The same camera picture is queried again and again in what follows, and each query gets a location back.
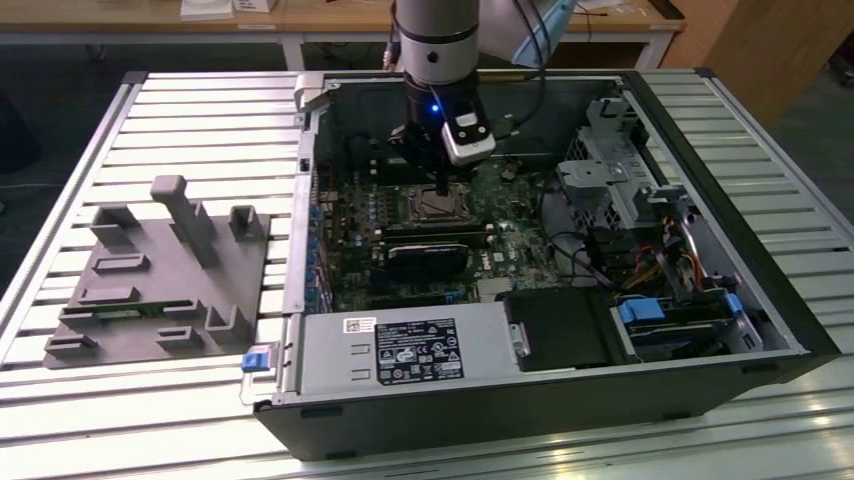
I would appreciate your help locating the silver CPU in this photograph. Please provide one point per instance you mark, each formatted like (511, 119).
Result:
(429, 206)

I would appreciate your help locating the black PC case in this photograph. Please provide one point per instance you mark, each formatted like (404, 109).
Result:
(467, 425)

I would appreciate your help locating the black plastic shroud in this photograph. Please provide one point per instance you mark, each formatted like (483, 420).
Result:
(560, 325)

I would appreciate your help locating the grey power supply unit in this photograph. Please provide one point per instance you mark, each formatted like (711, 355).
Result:
(333, 350)

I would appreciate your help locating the metal drive cage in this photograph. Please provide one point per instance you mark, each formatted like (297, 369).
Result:
(587, 175)

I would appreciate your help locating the grey parts rack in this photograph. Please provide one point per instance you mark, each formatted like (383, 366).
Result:
(166, 280)

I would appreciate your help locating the white box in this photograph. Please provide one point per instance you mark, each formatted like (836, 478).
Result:
(206, 9)
(255, 5)

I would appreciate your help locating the green RAM stick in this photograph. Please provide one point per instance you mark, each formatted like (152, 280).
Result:
(126, 312)

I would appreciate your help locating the green motherboard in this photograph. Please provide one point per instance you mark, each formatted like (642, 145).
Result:
(527, 265)

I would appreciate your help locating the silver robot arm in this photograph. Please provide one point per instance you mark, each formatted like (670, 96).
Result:
(436, 30)

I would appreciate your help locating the hard disk in blue carrier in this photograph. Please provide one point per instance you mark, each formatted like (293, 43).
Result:
(640, 310)

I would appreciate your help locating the black graphics card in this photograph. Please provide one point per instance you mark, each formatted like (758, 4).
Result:
(427, 262)

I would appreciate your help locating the CPU socket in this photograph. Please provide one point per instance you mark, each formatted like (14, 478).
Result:
(436, 220)

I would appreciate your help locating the blue case latch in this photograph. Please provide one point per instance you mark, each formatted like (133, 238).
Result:
(256, 362)

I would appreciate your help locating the blue carrier tab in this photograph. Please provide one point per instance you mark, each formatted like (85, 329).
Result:
(734, 304)

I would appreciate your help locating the wooden cabinet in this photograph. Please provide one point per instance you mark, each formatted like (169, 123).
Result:
(767, 50)

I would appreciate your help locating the wooden desk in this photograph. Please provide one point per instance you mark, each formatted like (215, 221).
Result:
(320, 22)

